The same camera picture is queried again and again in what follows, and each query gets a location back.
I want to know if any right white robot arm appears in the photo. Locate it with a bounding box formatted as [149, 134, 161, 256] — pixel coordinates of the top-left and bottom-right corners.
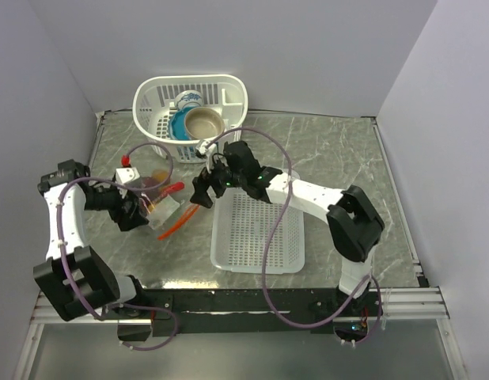
[191, 140, 385, 316]

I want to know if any brown fake potato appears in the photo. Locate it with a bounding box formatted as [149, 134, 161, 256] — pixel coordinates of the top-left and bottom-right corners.
[151, 169, 170, 184]

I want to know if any aluminium frame rail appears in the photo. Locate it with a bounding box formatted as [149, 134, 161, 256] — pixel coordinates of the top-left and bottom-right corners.
[29, 287, 451, 325]

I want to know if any blue scalloped plate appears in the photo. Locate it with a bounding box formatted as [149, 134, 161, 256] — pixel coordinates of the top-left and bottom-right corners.
[169, 110, 191, 141]

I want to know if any beige ceramic bowl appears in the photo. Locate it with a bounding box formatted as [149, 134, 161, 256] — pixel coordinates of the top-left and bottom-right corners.
[184, 107, 226, 139]

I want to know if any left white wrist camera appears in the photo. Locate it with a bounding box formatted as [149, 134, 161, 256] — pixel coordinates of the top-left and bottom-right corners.
[115, 167, 140, 185]

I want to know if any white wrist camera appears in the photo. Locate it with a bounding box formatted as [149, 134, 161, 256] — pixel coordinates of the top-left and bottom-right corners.
[115, 167, 140, 185]
[195, 139, 217, 159]

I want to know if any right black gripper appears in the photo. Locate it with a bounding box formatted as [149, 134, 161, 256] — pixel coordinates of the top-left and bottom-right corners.
[189, 154, 245, 210]

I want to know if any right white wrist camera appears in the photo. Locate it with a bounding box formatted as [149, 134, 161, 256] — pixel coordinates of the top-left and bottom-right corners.
[195, 139, 217, 159]

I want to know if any white round dish rack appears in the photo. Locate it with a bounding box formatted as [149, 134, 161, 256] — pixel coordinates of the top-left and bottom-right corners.
[132, 74, 248, 164]

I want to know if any clear zip top bag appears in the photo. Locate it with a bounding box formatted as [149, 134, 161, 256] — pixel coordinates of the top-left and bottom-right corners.
[128, 174, 199, 240]

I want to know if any dark fake grapes bunch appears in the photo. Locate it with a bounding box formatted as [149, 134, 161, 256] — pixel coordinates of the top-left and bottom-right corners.
[140, 177, 158, 188]

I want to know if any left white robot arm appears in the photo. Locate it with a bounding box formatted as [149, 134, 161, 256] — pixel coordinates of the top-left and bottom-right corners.
[33, 160, 149, 321]

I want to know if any blue floral white bowl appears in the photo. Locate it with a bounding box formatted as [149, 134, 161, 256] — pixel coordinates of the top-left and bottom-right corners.
[174, 89, 204, 110]

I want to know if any white perforated rectangular basket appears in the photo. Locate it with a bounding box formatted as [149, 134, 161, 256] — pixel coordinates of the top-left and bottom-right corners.
[210, 188, 305, 275]

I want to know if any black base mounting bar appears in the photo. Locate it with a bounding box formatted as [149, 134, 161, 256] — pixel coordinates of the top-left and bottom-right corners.
[104, 288, 382, 344]

